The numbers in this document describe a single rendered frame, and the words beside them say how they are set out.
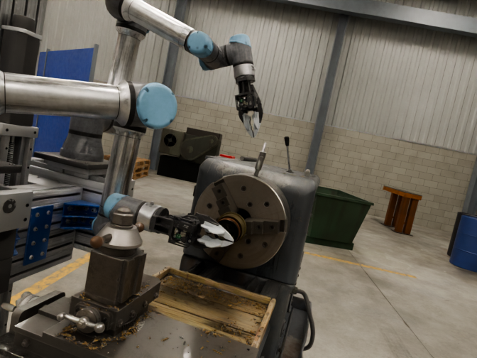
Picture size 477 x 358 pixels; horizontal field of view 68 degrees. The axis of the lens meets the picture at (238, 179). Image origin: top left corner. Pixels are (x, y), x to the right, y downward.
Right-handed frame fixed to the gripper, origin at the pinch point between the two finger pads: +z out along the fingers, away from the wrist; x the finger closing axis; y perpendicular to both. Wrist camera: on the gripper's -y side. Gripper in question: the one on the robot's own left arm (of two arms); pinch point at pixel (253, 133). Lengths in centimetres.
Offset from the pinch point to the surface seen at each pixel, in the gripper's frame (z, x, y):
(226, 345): 44, 4, 69
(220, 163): 9.0, -14.6, -0.9
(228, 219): 26.3, -4.4, 31.3
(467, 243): 187, 232, -554
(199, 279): 44, -18, 28
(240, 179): 15.6, -2.7, 17.1
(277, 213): 27.9, 7.8, 17.1
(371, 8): -389, 186, -938
